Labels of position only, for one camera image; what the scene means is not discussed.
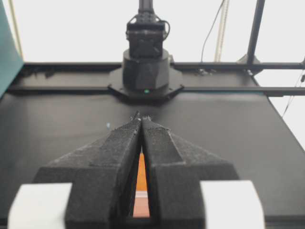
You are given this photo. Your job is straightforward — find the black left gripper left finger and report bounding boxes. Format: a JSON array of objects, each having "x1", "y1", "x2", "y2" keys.
[{"x1": 7, "y1": 111, "x2": 142, "y2": 229}]

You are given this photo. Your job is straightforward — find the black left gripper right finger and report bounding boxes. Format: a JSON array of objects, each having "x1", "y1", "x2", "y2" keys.
[{"x1": 141, "y1": 115, "x2": 265, "y2": 229}]

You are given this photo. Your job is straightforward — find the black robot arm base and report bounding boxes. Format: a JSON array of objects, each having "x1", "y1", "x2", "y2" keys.
[{"x1": 108, "y1": 0, "x2": 184, "y2": 101}]

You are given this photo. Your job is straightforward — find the orange towel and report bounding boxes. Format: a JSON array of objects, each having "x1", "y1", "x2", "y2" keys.
[{"x1": 133, "y1": 153, "x2": 150, "y2": 218}]

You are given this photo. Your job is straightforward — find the teal panel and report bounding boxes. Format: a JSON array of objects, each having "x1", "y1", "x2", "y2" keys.
[{"x1": 0, "y1": 1, "x2": 24, "y2": 97}]

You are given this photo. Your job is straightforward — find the white beaded cord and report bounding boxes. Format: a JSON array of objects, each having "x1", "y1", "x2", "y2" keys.
[{"x1": 214, "y1": 0, "x2": 230, "y2": 62}]

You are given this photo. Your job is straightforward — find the black metal frame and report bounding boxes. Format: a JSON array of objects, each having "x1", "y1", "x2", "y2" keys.
[{"x1": 8, "y1": 0, "x2": 305, "y2": 97}]

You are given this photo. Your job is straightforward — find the black hanging cable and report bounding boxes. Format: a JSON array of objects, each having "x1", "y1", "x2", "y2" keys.
[{"x1": 201, "y1": 0, "x2": 225, "y2": 63}]

